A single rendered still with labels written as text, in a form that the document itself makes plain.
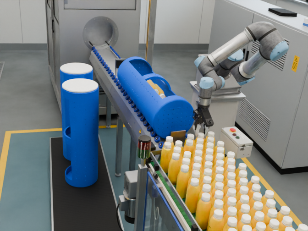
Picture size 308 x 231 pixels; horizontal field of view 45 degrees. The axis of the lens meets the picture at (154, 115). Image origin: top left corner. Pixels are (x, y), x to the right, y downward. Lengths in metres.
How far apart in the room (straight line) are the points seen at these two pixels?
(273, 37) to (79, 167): 1.85
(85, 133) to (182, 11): 5.03
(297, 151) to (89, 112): 2.15
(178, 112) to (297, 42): 1.73
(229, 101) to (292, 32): 1.33
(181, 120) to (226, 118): 0.49
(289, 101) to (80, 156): 2.04
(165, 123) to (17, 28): 5.29
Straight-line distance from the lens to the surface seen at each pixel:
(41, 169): 3.80
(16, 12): 7.22
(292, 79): 3.76
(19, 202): 3.44
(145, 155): 1.78
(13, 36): 7.33
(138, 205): 1.97
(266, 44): 2.18
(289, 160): 4.02
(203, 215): 1.78
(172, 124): 2.35
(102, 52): 4.16
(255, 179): 1.93
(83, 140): 3.02
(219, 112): 2.69
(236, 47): 2.20
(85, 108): 2.89
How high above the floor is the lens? 2.14
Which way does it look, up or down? 26 degrees down
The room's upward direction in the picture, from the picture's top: 5 degrees clockwise
